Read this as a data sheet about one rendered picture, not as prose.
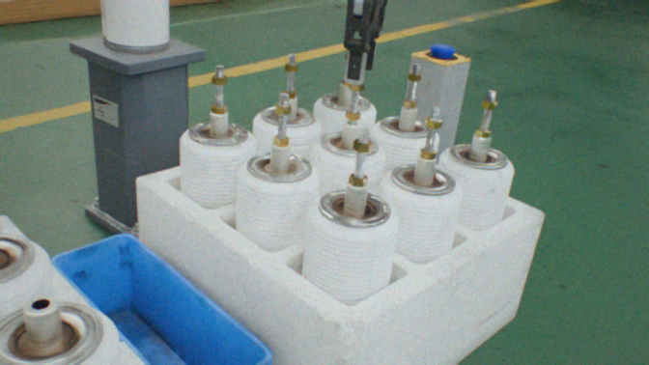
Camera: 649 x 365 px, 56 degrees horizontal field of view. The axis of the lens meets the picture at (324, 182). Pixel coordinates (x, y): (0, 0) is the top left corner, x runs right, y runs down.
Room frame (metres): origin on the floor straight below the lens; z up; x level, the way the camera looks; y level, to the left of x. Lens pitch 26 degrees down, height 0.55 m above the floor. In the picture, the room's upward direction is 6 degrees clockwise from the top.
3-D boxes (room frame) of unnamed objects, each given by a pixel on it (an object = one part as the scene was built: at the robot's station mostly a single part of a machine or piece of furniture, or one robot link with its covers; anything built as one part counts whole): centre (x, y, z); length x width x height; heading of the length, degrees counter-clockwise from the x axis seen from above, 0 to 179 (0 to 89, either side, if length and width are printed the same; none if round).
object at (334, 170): (0.72, -0.03, 0.16); 0.10 x 0.10 x 0.18
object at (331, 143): (0.72, -0.03, 0.25); 0.08 x 0.08 x 0.01
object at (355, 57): (0.68, -0.02, 0.37); 0.03 x 0.01 x 0.05; 169
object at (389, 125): (0.81, -0.11, 0.25); 0.08 x 0.08 x 0.01
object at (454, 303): (0.72, -0.03, 0.09); 0.39 x 0.39 x 0.18; 47
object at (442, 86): (0.99, -0.17, 0.16); 0.07 x 0.07 x 0.31; 47
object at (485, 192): (0.73, -0.19, 0.16); 0.10 x 0.10 x 0.18
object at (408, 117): (0.81, -0.11, 0.26); 0.02 x 0.02 x 0.03
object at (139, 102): (0.91, 0.30, 0.15); 0.15 x 0.15 x 0.30; 54
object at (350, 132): (0.72, -0.03, 0.26); 0.02 x 0.02 x 0.03
